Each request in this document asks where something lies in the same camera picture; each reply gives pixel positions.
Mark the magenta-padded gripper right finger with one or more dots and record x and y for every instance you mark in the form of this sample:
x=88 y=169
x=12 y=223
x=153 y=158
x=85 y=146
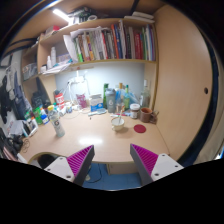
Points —
x=165 y=165

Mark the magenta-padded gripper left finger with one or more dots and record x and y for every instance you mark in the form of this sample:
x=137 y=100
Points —
x=56 y=166

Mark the clear drink bottle yellow cap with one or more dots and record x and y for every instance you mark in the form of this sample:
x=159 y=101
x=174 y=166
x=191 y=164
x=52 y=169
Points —
x=57 y=123

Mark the flat round red coaster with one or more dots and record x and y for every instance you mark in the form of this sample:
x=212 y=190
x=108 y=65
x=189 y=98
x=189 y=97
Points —
x=140 y=128

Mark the brown mug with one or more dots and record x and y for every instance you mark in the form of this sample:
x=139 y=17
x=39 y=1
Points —
x=145 y=115

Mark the white-lidded jar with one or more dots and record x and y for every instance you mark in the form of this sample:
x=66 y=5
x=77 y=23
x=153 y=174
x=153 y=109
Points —
x=134 y=111

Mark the cream white mug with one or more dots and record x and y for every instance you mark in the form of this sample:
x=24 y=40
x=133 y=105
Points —
x=117 y=125

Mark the red and white can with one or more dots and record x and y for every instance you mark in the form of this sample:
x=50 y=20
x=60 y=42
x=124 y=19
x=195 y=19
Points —
x=59 y=99

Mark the light blue hairbrush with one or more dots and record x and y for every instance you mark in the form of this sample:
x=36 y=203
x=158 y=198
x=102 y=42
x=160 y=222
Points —
x=97 y=112

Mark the clear glass bottle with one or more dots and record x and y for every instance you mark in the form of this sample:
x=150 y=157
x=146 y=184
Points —
x=145 y=96

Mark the blue and white carton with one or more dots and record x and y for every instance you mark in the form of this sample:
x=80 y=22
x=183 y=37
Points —
x=96 y=104

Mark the small green bottle yellow cap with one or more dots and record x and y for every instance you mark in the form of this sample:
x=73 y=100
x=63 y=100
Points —
x=127 y=98

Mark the hanging dark clothes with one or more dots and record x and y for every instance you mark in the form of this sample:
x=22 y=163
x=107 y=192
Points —
x=11 y=96

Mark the grey sports bottle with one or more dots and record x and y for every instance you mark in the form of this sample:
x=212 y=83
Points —
x=110 y=101

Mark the wooden shelf unit with books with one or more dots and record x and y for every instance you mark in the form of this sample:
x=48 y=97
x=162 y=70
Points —
x=100 y=43

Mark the ceiling light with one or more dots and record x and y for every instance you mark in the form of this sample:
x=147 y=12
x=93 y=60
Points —
x=61 y=15

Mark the white wall power strip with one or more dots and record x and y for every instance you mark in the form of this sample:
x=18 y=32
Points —
x=76 y=80

